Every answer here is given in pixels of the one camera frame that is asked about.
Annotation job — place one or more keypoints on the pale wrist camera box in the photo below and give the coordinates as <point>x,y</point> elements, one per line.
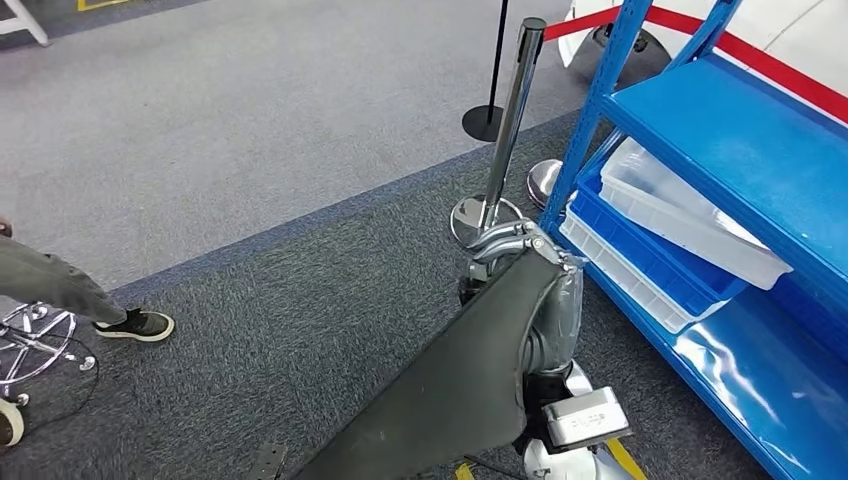
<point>583,417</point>

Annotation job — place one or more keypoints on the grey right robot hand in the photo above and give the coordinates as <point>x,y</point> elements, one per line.
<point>563,318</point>

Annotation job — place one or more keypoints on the person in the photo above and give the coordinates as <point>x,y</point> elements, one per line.
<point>53,285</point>

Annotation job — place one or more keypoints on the black stanchion with disc base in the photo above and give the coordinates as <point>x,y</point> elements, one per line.
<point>487,122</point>

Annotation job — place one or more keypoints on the chrome stanchion post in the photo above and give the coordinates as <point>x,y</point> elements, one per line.
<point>507,132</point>
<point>543,185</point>

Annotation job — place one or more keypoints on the white furniture leg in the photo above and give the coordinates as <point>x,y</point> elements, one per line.
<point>33,30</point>

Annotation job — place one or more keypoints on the blue metal shelf rack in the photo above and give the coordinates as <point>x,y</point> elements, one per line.
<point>729,132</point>

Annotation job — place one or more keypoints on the chrome base stool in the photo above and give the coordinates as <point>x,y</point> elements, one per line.
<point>10,424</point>

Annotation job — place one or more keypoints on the red barrier belt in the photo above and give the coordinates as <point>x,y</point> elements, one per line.
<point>762,63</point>

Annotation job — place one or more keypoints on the black plastic plate bracket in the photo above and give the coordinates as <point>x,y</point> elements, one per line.
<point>450,397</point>

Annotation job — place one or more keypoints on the yellow floor tape square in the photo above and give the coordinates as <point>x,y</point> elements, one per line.
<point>626,460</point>

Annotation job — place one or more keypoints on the white car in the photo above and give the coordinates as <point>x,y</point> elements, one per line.
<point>795,26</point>

